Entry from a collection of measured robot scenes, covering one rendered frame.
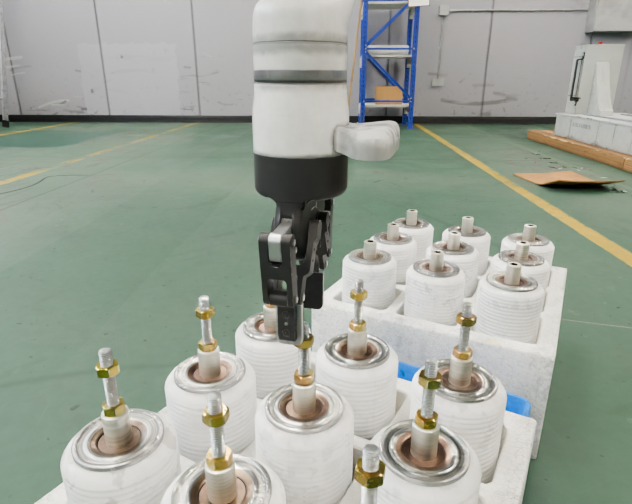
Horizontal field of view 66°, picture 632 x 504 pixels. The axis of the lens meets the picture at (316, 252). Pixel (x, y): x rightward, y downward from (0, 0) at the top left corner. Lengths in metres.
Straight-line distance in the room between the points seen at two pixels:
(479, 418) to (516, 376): 0.28
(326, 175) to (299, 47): 0.09
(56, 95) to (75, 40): 0.75
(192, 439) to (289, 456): 0.12
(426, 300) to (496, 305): 0.11
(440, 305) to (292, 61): 0.54
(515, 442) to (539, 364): 0.20
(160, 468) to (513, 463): 0.34
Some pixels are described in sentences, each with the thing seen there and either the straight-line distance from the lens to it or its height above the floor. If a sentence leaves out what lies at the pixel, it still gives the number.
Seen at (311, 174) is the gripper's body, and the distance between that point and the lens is 0.36.
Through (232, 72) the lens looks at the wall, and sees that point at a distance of 6.62.
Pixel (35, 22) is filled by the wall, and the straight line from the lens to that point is 7.55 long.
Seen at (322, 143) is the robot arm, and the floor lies 0.50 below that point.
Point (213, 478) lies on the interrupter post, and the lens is 0.40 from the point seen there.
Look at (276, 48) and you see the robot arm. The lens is 0.36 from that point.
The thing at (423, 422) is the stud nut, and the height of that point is 0.29.
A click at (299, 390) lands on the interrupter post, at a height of 0.28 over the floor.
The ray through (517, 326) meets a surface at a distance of 0.80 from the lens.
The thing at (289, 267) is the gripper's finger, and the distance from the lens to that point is 0.35.
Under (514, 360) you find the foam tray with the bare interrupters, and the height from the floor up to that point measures 0.16.
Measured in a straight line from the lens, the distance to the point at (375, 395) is 0.56.
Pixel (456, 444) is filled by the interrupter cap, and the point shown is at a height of 0.25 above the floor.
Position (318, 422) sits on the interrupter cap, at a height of 0.25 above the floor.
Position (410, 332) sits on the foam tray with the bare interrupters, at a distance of 0.80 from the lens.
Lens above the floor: 0.55
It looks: 20 degrees down
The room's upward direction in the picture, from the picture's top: straight up
